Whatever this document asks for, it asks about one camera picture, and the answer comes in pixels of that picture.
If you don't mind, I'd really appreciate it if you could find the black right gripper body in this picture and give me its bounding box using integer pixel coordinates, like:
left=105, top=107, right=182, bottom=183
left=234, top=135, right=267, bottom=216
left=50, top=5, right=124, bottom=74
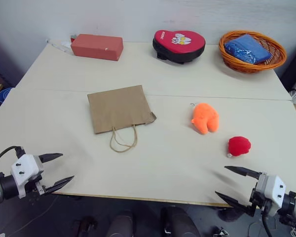
left=249, top=173, right=272, bottom=217

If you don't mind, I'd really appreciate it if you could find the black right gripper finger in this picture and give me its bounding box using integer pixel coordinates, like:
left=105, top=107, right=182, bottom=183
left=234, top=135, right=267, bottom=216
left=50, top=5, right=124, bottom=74
left=223, top=165, right=261, bottom=181
left=214, top=191, right=255, bottom=218

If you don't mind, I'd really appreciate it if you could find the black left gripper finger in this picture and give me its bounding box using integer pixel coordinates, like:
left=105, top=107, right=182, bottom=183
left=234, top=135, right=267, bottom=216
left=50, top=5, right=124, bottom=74
left=38, top=153, right=64, bottom=163
left=42, top=175, right=75, bottom=195

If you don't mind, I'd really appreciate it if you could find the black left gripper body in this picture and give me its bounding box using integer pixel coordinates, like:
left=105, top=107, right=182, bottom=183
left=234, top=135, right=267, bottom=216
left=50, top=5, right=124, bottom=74
left=24, top=172, right=47, bottom=196

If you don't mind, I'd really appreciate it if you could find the brown paper bag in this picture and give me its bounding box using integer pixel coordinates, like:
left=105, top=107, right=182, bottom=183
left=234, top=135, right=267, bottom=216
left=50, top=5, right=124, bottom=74
left=87, top=84, right=157, bottom=153

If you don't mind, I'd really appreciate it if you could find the blue plastic-wrapped package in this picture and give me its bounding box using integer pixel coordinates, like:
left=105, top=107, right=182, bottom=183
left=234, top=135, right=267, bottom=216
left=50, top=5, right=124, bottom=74
left=223, top=34, right=272, bottom=66

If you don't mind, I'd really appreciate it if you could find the red plush toy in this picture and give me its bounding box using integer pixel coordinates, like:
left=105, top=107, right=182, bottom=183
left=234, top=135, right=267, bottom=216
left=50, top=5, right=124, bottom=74
left=227, top=135, right=253, bottom=159

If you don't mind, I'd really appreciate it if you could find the dark rounded robot shape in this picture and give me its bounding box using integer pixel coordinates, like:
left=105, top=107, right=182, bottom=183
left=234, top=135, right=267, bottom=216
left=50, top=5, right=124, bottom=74
left=159, top=205, right=201, bottom=237
left=105, top=209, right=135, bottom=237

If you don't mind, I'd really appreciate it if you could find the orange plush toy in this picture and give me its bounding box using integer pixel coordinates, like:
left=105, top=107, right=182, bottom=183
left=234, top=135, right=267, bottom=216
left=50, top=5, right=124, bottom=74
left=190, top=102, right=220, bottom=135

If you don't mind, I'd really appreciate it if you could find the blue plastic bucket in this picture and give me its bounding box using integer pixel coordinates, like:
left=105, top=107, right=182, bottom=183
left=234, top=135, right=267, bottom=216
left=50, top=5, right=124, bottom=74
left=0, top=87, right=16, bottom=103

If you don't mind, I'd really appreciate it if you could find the clear plastic tube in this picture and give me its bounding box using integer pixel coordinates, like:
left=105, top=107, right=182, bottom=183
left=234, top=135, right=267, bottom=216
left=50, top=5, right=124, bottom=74
left=46, top=39, right=72, bottom=53

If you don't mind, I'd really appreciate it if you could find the red rectangular foam block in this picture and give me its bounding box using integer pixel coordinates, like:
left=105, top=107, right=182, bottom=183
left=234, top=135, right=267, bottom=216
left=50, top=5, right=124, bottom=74
left=70, top=34, right=124, bottom=62

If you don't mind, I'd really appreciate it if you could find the orange wicker basket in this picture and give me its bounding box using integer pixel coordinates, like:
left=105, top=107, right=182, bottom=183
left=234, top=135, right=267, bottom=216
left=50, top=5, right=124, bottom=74
left=218, top=30, right=288, bottom=74

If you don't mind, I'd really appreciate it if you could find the red heart-shaped punching pad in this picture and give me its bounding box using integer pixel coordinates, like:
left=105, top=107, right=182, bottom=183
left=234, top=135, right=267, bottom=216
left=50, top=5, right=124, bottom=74
left=152, top=29, right=206, bottom=66

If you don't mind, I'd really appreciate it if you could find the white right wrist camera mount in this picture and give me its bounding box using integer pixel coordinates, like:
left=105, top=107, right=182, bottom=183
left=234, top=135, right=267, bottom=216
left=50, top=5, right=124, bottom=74
left=257, top=172, right=287, bottom=218

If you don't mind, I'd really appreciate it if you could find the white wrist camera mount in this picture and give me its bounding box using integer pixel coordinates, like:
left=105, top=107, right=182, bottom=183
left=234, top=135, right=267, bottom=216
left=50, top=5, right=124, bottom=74
left=257, top=172, right=287, bottom=218
left=10, top=154, right=45, bottom=199

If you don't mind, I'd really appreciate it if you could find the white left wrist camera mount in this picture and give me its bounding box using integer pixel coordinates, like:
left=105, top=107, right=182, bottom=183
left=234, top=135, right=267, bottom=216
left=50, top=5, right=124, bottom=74
left=10, top=154, right=45, bottom=199

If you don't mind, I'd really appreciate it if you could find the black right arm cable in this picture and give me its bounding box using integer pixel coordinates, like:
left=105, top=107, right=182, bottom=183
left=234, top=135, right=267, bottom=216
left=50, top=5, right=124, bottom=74
left=260, top=211, right=274, bottom=237

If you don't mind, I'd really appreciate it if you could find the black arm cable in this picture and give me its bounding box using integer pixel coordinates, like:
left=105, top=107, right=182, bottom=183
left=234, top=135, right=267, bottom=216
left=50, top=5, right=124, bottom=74
left=260, top=211, right=274, bottom=237
left=0, top=146, right=26, bottom=173

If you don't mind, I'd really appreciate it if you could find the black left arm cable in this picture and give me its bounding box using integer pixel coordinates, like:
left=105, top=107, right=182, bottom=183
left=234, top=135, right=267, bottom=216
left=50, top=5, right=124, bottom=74
left=0, top=146, right=26, bottom=173

